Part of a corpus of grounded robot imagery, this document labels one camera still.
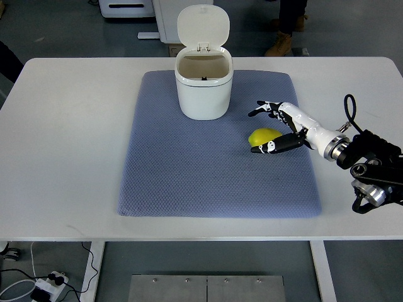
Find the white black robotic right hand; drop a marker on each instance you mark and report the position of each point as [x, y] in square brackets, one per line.
[305, 130]

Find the yellow lemon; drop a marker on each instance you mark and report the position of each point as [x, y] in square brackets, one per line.
[263, 135]

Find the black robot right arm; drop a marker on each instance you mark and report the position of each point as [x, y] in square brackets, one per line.
[374, 163]

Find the white trash bin with lid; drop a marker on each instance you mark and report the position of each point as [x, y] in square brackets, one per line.
[204, 68]

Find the tan work boot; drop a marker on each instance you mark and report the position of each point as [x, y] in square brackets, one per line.
[281, 47]

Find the person in dark clothes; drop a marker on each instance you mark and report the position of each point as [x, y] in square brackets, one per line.
[292, 16]

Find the right white table leg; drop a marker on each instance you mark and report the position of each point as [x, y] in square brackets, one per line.
[322, 271]

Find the white table leg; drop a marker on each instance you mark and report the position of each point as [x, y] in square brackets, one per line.
[92, 273]
[322, 271]

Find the blue textured mat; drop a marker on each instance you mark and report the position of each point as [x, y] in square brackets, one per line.
[176, 166]

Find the white cabinet in background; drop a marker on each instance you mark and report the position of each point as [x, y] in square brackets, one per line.
[166, 13]

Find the metal floor plate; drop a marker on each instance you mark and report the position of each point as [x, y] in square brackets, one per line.
[206, 288]

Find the white appliance in background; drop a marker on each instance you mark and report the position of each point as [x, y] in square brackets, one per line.
[126, 9]

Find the left white table leg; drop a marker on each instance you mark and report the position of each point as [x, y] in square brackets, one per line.
[92, 273]

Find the white power strip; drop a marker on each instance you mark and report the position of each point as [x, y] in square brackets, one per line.
[49, 289]

